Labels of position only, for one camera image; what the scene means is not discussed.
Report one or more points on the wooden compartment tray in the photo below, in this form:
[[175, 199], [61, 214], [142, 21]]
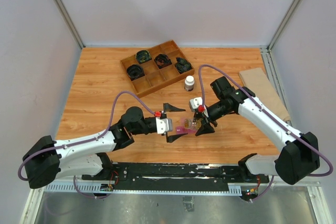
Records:
[[155, 78]]

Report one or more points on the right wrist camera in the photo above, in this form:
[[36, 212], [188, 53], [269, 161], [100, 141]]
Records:
[[196, 105]]

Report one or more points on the light wooden board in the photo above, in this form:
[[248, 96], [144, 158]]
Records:
[[257, 81]]

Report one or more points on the white cap pill bottle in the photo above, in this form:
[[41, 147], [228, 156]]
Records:
[[189, 83]]

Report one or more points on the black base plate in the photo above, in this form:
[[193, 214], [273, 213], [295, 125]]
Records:
[[170, 173]]

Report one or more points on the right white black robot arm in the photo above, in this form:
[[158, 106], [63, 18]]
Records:
[[297, 158]]

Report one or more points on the grey slotted cable duct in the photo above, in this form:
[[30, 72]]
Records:
[[153, 187]]

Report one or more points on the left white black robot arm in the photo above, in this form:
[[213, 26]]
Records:
[[50, 159]]

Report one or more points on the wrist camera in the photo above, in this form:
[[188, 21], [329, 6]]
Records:
[[163, 125], [196, 105]]

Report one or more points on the pink weekly pill organizer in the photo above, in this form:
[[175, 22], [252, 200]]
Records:
[[185, 130]]

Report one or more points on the clear capsule bottle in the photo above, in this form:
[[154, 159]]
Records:
[[192, 124]]

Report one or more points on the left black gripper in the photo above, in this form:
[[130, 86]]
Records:
[[168, 108]]

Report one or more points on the green blue coiled belt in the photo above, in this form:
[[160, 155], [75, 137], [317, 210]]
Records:
[[182, 65]]

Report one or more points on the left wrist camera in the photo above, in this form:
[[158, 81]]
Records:
[[163, 125]]

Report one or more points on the black red coiled belt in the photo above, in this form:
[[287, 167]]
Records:
[[162, 61]]

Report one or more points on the green yellow coiled belt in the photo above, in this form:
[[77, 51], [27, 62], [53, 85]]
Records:
[[143, 56]]

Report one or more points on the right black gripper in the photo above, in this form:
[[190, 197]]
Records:
[[206, 127]]

